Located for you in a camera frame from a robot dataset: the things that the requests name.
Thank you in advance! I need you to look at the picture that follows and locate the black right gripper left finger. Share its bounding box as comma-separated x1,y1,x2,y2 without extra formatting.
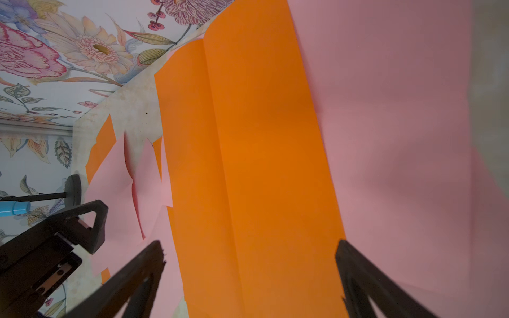
66,241,166,317

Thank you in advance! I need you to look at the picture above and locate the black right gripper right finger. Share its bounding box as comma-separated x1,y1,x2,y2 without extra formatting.
335,240,435,317

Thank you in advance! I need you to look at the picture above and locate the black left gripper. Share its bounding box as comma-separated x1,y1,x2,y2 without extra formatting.
1,200,109,317

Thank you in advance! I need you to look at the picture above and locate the large pink paper sheet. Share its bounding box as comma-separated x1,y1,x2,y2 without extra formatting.
289,1,508,317

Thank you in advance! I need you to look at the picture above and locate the blue microphone on stand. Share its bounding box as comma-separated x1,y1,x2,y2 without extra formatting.
1,174,82,217

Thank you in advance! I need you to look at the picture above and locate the left aluminium frame post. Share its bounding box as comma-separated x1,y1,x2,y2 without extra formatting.
1,119,73,137

